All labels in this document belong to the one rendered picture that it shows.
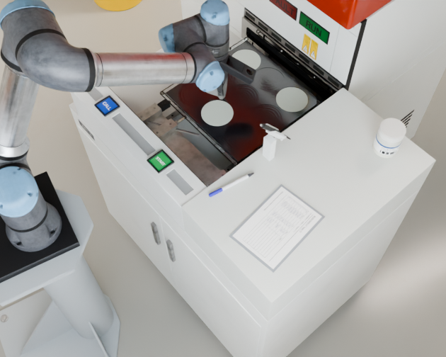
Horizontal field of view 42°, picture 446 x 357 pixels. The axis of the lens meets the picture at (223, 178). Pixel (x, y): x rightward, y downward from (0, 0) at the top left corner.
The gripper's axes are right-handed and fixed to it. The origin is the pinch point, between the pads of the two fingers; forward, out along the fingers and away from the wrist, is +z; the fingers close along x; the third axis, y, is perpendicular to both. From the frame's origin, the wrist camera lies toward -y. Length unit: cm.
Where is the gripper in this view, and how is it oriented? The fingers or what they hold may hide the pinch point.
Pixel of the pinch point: (224, 95)
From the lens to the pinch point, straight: 179.9
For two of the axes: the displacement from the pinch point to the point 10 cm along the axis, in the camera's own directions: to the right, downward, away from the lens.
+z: 0.1, 5.2, 8.5
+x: -2.2, 8.3, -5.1
